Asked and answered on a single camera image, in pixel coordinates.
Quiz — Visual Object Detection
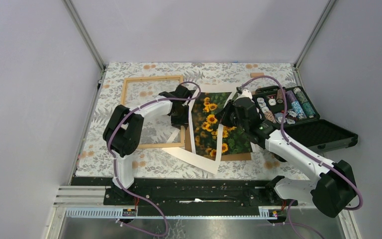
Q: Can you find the sunflower photo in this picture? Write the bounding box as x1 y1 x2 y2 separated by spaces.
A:
190 92 253 160

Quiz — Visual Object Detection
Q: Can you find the wooden picture frame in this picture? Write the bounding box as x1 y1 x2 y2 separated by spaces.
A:
120 75 185 149

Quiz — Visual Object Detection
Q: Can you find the white mat board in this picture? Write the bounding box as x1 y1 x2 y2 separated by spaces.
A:
162 84 238 175

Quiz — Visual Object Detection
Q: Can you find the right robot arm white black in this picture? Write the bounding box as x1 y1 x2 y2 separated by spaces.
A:
215 97 364 218

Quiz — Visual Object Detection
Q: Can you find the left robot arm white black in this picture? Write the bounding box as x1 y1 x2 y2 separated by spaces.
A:
102 83 195 205

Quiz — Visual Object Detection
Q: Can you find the brown chip stack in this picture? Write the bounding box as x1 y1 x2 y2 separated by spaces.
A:
276 88 285 104

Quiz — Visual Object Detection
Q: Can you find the small wooden block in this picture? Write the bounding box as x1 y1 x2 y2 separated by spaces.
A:
250 73 265 78

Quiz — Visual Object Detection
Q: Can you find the purple chip stack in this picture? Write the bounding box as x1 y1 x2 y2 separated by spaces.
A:
286 91 297 103

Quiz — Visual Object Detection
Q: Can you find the blue chip stack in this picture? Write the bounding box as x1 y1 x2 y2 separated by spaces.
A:
291 101 307 120

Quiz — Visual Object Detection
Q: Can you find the black poker chip case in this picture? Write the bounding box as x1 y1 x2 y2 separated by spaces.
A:
253 86 358 153

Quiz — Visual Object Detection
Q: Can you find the green chip stack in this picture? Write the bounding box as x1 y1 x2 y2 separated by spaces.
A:
293 87 316 118

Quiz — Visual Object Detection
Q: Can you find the floral tablecloth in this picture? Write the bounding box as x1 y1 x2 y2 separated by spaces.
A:
75 62 306 180

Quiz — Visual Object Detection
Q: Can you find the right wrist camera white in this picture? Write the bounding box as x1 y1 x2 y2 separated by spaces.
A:
236 89 252 100

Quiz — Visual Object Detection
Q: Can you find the brown frame backing board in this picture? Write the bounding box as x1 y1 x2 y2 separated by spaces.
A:
185 128 252 161

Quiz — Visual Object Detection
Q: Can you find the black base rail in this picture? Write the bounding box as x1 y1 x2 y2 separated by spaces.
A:
103 178 290 215

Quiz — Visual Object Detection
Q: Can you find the grey slotted cable duct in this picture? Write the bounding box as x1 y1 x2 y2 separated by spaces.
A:
65 207 278 220

